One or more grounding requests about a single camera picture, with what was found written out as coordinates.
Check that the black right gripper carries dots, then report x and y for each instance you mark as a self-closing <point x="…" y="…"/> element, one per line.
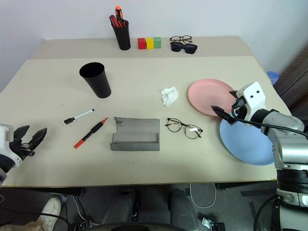
<point x="241" y="108"/>

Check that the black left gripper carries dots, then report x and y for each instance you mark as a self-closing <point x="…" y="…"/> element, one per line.
<point x="22" y="148"/>

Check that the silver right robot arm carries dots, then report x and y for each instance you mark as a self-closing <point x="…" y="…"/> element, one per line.
<point x="287" y="144"/>

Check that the pink plate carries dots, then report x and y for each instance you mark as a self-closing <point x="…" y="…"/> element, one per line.
<point x="208" y="96"/>

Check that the blue plate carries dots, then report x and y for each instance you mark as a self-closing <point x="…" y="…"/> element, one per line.
<point x="245" y="144"/>

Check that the tortoiseshell thin framed glasses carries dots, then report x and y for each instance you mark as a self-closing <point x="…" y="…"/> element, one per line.
<point x="185" y="125"/>

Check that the blue round container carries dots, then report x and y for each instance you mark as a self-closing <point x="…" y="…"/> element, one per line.
<point x="273" y="76"/>

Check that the white marker with black cap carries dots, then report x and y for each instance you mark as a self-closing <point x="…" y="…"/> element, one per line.
<point x="78" y="116"/>

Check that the crumpled white paper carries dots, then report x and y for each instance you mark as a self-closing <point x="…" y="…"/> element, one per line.
<point x="169" y="96"/>

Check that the black marker with orange cap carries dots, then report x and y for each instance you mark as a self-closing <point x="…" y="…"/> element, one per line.
<point x="91" y="132"/>

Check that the black sunglasses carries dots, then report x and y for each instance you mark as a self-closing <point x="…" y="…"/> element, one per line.
<point x="190" y="48"/>

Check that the dark brown furniture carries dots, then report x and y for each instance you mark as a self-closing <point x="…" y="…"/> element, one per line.
<point x="294" y="77"/>

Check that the white shoe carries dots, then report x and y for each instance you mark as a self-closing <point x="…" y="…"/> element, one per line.
<point x="51" y="210"/>

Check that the brown framed clear glasses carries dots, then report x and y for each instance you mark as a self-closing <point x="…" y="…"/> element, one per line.
<point x="184" y="36"/>

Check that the empty black cup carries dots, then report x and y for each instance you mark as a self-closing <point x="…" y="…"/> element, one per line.
<point x="97" y="80"/>

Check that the green block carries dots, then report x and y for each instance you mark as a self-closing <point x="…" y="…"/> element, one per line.
<point x="157" y="42"/>

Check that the grey open glasses case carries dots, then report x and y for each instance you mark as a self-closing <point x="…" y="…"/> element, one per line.
<point x="137" y="134"/>

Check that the yellow block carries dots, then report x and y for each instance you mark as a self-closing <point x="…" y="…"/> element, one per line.
<point x="150" y="43"/>

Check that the red block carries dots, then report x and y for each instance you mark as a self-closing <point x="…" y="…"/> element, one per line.
<point x="141" y="44"/>

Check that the dark rounded shape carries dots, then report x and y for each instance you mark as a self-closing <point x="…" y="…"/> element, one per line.
<point x="120" y="208"/>
<point x="184" y="209"/>

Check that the black cup holding tools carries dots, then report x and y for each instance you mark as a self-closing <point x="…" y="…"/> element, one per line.
<point x="122" y="36"/>

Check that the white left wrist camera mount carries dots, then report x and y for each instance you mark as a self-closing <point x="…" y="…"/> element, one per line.
<point x="5" y="134"/>

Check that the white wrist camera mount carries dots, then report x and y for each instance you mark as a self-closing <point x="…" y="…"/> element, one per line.
<point x="5" y="134"/>
<point x="253" y="96"/>

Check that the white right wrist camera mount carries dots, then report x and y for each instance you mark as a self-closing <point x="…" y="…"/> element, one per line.
<point x="253" y="96"/>

